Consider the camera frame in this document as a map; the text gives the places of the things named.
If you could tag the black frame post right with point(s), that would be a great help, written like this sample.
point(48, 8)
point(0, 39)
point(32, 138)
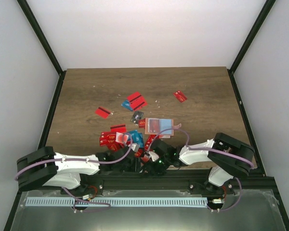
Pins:
point(268, 5)

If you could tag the small red card far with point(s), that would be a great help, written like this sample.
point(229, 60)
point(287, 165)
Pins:
point(180, 96)

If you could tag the black frame post left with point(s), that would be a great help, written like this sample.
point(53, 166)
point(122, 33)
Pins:
point(40, 35)

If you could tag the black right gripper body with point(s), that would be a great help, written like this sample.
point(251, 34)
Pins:
point(159, 168)

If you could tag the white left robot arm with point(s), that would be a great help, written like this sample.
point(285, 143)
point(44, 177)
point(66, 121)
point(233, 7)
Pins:
point(45, 167)

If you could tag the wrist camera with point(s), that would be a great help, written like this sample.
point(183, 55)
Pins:
point(153, 156)
point(134, 147)

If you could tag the light blue slotted cable duct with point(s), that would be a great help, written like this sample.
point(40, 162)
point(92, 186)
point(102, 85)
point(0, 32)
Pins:
point(121, 202)

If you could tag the white card red dot left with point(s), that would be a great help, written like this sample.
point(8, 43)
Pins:
point(121, 138)

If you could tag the blue card in pile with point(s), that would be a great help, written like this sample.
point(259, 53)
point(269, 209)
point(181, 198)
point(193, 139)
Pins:
point(137, 138)

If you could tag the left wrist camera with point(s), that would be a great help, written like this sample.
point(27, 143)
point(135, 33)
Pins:
point(134, 147)

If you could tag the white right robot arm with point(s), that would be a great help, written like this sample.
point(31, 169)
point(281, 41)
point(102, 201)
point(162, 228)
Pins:
point(233, 159)

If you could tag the red striped card left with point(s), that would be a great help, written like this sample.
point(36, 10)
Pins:
point(102, 112)

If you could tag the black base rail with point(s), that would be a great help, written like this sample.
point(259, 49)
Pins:
point(190, 180)

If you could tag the black VIP card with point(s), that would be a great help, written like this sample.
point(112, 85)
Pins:
point(137, 115)

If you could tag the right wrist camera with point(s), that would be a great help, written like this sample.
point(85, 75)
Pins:
point(153, 156)

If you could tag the red VIP card upper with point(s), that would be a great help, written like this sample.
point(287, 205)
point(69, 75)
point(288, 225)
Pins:
point(142, 123)

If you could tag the black frame post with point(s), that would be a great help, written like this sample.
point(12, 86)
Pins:
point(268, 5)
point(40, 35)

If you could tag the pink card holder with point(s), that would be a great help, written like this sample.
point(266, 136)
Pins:
point(166, 127)

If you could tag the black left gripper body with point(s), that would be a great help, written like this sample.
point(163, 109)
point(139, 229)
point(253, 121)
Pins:
point(126, 168)

